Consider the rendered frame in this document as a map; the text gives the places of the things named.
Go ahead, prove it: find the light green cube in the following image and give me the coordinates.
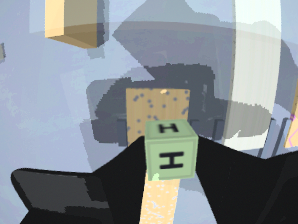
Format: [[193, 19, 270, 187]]
[[145, 119, 198, 181]]

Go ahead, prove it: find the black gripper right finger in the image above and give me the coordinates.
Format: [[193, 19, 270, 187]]
[[196, 135, 298, 224]]

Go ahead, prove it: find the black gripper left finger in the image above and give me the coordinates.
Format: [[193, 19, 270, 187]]
[[11, 136, 148, 224]]

